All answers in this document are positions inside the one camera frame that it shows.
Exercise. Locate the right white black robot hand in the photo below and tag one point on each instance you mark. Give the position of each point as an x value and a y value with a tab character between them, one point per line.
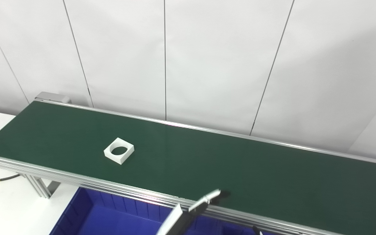
257	231

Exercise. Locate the white square part round hole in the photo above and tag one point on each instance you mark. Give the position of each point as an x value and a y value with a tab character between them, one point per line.
122	158

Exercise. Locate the blue plastic bin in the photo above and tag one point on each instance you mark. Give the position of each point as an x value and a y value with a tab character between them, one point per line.
109	218

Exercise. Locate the aluminium conveyor leg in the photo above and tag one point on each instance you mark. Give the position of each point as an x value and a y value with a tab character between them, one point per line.
39	186

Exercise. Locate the grey conveyor end cover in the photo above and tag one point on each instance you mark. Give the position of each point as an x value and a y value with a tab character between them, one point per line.
52	97

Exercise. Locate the green conveyor belt aluminium frame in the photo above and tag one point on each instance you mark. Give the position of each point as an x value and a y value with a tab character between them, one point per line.
207	163

